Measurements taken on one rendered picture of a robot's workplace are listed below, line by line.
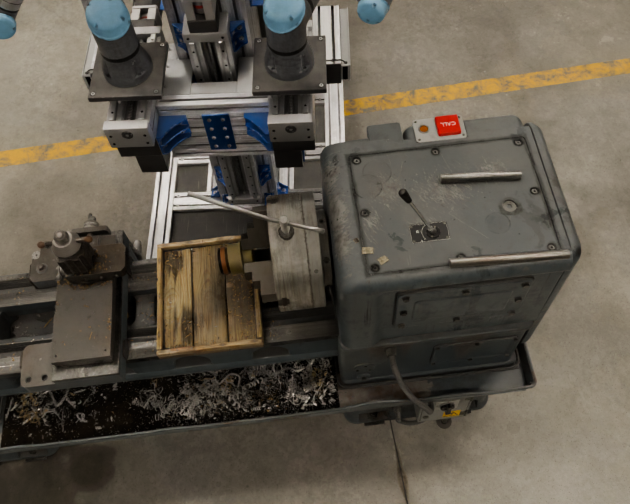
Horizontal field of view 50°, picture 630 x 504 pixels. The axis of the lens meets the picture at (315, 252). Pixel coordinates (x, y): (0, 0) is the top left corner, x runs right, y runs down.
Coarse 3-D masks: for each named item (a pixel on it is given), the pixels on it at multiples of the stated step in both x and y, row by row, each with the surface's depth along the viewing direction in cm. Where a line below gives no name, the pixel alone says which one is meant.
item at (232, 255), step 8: (224, 248) 183; (232, 248) 182; (240, 248) 181; (224, 256) 181; (232, 256) 181; (240, 256) 180; (248, 256) 182; (224, 264) 181; (232, 264) 181; (240, 264) 180; (224, 272) 183; (232, 272) 182; (240, 272) 183
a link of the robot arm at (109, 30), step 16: (96, 0) 191; (112, 0) 191; (96, 16) 188; (112, 16) 188; (128, 16) 192; (96, 32) 190; (112, 32) 189; (128, 32) 193; (112, 48) 194; (128, 48) 196
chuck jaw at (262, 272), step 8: (248, 264) 181; (256, 264) 181; (264, 264) 181; (248, 272) 180; (256, 272) 180; (264, 272) 180; (272, 272) 179; (256, 280) 178; (264, 280) 178; (272, 280) 178; (256, 288) 181; (264, 288) 177; (272, 288) 177; (264, 296) 176; (272, 296) 177; (280, 304) 178
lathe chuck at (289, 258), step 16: (272, 208) 174; (288, 208) 174; (272, 224) 171; (272, 240) 170; (288, 240) 169; (304, 240) 169; (272, 256) 169; (288, 256) 169; (304, 256) 169; (288, 272) 170; (304, 272) 170; (288, 288) 172; (304, 288) 173; (288, 304) 178; (304, 304) 178
